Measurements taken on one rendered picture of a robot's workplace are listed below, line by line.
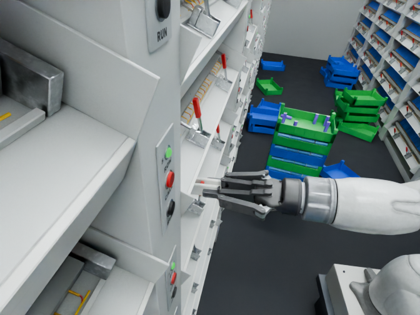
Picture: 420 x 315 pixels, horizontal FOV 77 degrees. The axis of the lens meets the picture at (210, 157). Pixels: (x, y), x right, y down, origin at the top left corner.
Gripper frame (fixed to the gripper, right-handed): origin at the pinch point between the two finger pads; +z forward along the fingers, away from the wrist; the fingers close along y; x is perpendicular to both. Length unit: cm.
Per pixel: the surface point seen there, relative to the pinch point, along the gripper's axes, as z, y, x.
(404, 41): -119, 233, -26
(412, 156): -113, 138, -81
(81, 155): -2.7, -31.0, 31.3
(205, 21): -3.0, -1.2, 33.0
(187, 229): 2.9, -6.1, -7.6
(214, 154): 2.9, 22.5, -7.5
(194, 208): 2.6, -1.0, -6.3
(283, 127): -20, 86, -33
